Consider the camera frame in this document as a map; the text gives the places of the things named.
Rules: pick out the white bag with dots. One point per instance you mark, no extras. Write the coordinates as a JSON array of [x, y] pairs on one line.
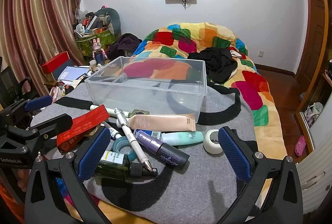
[[313, 111]]

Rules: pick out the green patterned compact case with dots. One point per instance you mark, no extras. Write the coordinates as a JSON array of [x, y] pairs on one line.
[[140, 112]]

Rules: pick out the mint green bottle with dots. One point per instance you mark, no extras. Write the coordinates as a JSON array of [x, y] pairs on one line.
[[184, 137]]

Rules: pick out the red box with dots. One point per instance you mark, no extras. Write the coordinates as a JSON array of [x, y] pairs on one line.
[[55, 61]]

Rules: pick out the colourful patchwork blanket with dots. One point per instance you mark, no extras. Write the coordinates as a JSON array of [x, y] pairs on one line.
[[207, 32]]

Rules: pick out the light green tube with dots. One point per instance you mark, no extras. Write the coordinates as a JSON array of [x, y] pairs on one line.
[[111, 110]]

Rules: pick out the wooden door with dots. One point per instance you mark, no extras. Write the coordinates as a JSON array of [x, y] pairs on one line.
[[311, 32]]

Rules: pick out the teal tape roll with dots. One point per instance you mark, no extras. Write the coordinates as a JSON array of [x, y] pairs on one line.
[[116, 147]]

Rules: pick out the small white tube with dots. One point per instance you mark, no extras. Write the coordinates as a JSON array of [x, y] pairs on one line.
[[120, 123]]

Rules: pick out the grey neck pillow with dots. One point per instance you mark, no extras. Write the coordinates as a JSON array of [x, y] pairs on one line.
[[115, 21]]

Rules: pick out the wooden shelf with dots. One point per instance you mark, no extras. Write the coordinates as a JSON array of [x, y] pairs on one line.
[[324, 89]]

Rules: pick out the white cabinet door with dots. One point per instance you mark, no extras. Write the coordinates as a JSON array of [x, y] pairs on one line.
[[316, 161]]

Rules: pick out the dark purple clothing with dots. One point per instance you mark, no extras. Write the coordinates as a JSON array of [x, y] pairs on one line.
[[124, 43]]

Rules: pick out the striped curtain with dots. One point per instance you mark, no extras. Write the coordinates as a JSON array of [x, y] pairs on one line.
[[39, 19]]

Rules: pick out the pink clog shoe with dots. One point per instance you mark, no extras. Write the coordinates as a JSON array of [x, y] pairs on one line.
[[300, 146]]

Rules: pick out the blue notebook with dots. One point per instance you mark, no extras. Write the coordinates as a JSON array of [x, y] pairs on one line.
[[72, 73]]

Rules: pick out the small blue box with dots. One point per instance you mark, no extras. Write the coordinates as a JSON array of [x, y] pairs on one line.
[[155, 134]]

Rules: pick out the purple spray bottle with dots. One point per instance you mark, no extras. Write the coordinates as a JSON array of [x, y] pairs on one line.
[[166, 151]]

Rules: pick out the pink pouch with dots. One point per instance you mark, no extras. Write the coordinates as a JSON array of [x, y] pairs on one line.
[[57, 94]]

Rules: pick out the pink bunny toy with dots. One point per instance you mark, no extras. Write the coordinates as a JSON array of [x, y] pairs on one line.
[[98, 45]]

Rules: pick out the dark blue box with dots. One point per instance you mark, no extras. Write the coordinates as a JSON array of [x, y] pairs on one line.
[[63, 69]]

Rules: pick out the black clothing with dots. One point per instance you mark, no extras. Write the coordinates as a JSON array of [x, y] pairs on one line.
[[215, 63]]

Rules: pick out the red pouch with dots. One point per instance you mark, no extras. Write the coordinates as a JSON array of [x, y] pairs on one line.
[[85, 120]]

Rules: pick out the peach cream tube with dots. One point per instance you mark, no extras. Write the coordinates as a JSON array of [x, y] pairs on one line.
[[160, 121]]

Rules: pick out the green storage bag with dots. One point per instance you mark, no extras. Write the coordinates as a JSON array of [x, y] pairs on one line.
[[85, 47]]

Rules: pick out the dark blue jar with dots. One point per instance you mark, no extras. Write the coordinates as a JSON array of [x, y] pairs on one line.
[[99, 56]]

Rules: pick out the white printed tube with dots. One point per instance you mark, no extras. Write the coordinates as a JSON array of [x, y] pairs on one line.
[[113, 132]]

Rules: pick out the clear plastic storage box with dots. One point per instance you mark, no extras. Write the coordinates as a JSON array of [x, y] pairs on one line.
[[145, 99]]

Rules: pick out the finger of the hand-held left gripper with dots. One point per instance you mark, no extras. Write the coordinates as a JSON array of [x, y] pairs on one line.
[[39, 104], [51, 124]]

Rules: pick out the white pen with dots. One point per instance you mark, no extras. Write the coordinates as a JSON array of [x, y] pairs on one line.
[[129, 135]]

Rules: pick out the white tape roll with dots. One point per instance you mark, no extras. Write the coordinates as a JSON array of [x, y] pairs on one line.
[[207, 146]]

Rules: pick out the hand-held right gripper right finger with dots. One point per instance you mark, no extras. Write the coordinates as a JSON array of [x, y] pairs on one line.
[[233, 154]]

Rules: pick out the white sock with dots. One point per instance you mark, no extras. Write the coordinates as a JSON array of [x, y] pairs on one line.
[[236, 54]]

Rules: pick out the black office chair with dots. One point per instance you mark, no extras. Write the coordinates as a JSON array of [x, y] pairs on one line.
[[10, 83]]

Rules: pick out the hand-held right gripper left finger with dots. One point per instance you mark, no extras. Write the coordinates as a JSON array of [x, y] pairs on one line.
[[93, 154]]

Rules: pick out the green glass spray bottle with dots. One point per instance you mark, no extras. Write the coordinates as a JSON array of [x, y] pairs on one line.
[[122, 165]]

